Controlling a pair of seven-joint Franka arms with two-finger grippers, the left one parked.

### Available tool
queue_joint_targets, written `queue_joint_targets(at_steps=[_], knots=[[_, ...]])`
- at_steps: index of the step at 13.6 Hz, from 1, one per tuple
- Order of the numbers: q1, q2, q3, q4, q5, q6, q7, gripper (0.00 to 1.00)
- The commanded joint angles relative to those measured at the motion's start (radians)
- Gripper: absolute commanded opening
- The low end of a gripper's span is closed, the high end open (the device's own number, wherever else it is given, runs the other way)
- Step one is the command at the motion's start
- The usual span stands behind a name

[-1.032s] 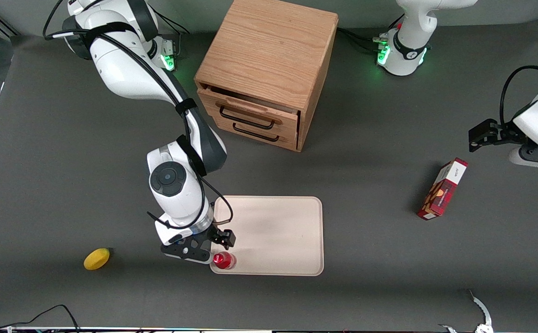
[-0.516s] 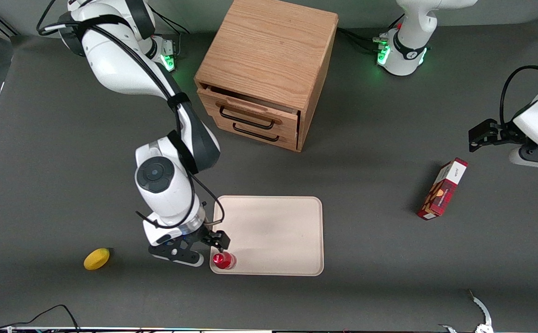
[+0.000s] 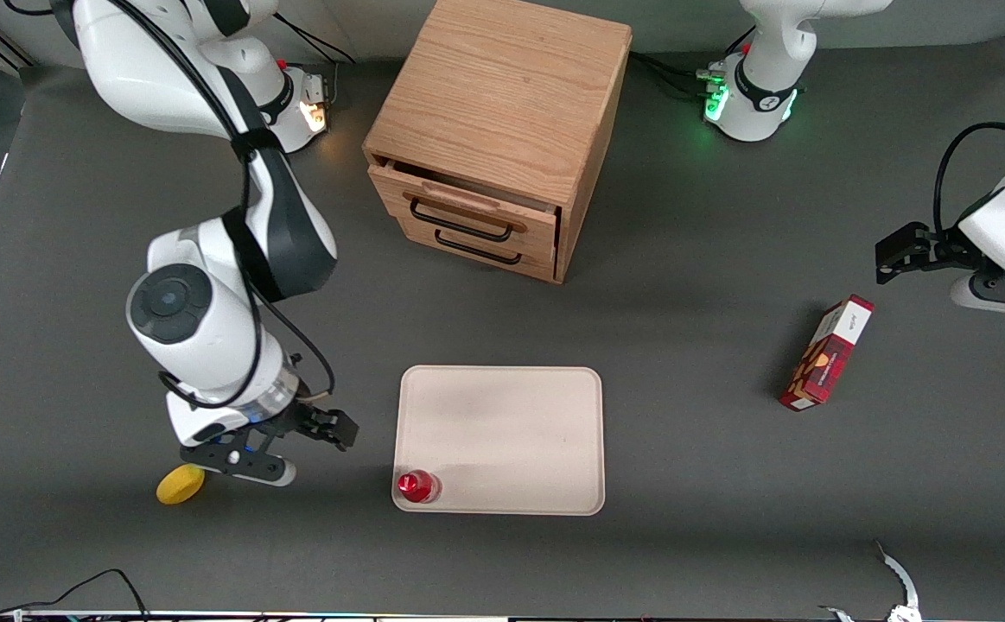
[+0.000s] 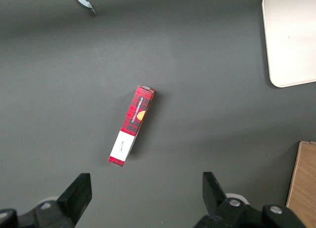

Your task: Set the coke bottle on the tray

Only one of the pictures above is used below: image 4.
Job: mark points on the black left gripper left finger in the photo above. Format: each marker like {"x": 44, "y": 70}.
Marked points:
{"x": 71, "y": 201}

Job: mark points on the wooden drawer cabinet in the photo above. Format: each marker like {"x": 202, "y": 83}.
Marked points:
{"x": 303, "y": 188}

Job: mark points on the dark grey table mat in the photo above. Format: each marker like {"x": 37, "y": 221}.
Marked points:
{"x": 197, "y": 114}

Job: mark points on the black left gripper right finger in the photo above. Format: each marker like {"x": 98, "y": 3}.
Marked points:
{"x": 214, "y": 201}

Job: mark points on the beige plastic tray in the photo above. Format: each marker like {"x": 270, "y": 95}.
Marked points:
{"x": 291, "y": 40}

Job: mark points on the red plaid shortbread box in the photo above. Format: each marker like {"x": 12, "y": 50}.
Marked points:
{"x": 134, "y": 119}

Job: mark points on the white serrated strip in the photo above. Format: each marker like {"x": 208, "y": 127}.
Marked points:
{"x": 82, "y": 1}

